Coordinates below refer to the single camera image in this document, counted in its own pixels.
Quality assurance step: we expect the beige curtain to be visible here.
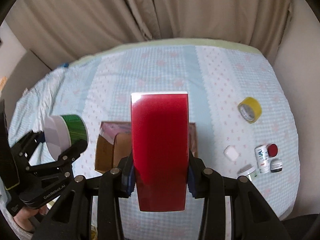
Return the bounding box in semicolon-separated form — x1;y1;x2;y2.
5;0;292;67

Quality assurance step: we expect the small white lid jar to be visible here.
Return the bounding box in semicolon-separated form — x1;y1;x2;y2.
238;164;258;181

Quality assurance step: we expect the person left hand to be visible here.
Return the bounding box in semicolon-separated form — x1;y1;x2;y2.
13;205;48;232

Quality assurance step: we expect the white blue label bottle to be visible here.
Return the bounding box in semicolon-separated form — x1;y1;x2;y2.
254;145;270;174

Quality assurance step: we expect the small black label jar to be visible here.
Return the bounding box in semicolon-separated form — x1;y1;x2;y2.
270;158;283;173

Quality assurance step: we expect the red rectangular box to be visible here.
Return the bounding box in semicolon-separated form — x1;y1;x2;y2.
131;91;189;212

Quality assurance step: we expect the red round cap jar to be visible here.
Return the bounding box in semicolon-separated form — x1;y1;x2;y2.
267;144;278;158

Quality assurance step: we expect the grey sofa headboard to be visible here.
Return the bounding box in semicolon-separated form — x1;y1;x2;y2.
1;50;51;123

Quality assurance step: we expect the white lid green jar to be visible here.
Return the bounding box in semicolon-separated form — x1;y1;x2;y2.
43;114;88;161

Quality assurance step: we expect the white small square case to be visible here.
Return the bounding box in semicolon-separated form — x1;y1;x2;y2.
223;145;240;161

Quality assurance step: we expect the yellow tape roll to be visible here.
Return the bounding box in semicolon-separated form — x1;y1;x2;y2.
238;97;262;124

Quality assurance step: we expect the cardboard box pink pattern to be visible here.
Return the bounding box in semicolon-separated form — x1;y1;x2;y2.
94;121;200;174

